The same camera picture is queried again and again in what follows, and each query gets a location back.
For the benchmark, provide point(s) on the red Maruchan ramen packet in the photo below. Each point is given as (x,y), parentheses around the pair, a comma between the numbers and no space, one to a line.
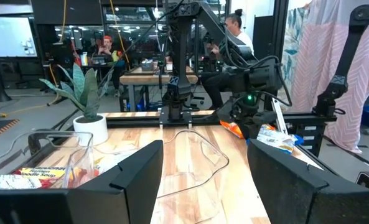
(10,182)
(41,173)

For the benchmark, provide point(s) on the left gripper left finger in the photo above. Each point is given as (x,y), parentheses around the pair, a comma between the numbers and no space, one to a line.
(134,186)

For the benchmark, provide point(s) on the white board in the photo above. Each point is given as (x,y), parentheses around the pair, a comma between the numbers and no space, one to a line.
(7,37)

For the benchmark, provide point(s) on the snake plant in white pot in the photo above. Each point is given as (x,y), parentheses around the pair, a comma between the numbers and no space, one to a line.
(91,129)

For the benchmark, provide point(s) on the grey storage box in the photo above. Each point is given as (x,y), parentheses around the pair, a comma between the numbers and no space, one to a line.
(147,66)

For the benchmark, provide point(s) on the orange Maruchan ramen packet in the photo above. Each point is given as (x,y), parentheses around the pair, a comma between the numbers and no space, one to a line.
(232,129)

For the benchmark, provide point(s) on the blue Maruchan ramen packet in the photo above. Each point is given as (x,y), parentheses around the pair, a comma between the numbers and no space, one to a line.
(276,138)

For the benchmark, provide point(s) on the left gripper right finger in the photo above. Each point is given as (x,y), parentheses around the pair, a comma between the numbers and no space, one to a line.
(290,193)

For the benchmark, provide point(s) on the silver aluminium bar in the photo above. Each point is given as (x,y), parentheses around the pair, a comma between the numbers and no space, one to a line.
(279,116)

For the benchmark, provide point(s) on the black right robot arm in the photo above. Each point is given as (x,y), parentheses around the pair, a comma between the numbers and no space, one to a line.
(179,46)

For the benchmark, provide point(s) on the pink chevron blanket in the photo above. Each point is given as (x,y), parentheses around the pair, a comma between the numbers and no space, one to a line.
(321,62)

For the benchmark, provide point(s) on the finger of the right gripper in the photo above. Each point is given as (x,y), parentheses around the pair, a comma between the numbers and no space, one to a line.
(231,113)
(251,130)

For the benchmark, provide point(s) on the teal leaf patterned curtain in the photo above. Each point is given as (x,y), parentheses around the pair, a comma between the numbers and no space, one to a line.
(293,37)

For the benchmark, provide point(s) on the person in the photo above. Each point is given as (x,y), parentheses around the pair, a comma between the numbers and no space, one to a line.
(108,51)
(243,39)

